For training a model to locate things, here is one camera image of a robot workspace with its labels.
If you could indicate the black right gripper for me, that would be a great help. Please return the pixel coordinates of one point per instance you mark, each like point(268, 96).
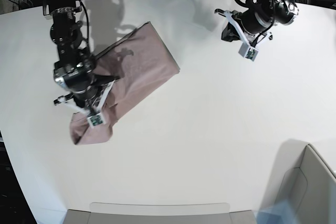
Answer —
point(86, 87)

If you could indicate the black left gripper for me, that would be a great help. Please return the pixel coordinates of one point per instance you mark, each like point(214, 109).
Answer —
point(249, 25)

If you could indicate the pink T-shirt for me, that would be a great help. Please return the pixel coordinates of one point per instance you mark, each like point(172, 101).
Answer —
point(143, 63)

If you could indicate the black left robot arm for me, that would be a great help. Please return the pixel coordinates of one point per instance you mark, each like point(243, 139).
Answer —
point(285, 13)

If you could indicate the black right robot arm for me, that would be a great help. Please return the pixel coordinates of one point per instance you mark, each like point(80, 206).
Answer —
point(74, 71)

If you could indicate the grey cardboard box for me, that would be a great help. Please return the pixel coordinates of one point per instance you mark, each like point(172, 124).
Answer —
point(300, 173)

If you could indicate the blue translucent object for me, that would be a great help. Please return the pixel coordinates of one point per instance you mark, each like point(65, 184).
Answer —
point(284, 212)

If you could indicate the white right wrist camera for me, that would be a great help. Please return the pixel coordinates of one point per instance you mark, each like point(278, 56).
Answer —
point(95, 120)

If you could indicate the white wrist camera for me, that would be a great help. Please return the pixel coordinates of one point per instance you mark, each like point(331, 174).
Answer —
point(247, 51)
point(95, 120)

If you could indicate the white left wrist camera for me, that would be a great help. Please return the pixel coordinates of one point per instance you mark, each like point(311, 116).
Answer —
point(247, 51)

